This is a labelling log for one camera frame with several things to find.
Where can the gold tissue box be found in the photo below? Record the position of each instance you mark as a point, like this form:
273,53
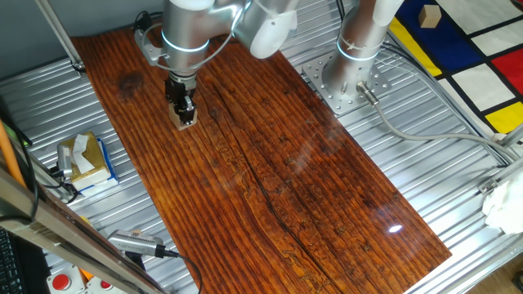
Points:
94,163

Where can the glossy brown wooden board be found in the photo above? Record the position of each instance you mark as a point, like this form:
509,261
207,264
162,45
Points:
286,163

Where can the thin metal pole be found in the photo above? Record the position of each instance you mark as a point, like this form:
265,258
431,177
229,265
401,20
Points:
57,30

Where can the aluminium profile rail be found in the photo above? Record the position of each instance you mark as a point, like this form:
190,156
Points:
512,136

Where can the small wooden block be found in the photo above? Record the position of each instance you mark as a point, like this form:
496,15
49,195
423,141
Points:
175,120

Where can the grey box with red button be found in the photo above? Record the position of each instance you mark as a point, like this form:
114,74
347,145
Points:
105,285
61,281

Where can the metal corner bracket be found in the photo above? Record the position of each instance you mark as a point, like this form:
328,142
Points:
488,186

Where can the wooden cube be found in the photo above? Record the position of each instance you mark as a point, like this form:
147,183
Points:
429,17

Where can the orange pole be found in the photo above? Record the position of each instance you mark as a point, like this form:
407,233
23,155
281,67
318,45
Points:
8,153

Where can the silver camera with black plug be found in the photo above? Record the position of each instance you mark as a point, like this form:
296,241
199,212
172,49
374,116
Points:
135,243

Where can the black keyboard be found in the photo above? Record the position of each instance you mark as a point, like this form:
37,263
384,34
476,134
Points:
10,265

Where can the colourful checked cloth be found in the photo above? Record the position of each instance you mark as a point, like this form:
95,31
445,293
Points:
449,41

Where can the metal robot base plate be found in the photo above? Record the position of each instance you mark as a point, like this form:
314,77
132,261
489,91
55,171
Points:
318,69

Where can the blue and white tissue pack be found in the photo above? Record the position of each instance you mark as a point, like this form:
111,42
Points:
110,163

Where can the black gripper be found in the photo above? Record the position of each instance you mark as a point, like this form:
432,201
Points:
175,90

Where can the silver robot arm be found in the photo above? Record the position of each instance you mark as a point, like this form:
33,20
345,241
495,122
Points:
355,45

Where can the wrist camera with grey bracket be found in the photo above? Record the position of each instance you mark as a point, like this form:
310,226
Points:
147,49

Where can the silver camera with ribbed housing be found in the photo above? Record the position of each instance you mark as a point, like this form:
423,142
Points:
64,161

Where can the aluminium frame beam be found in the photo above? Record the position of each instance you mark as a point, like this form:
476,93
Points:
61,241

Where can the white crumpled cloth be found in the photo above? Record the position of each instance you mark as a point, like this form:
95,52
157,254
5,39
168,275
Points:
504,208

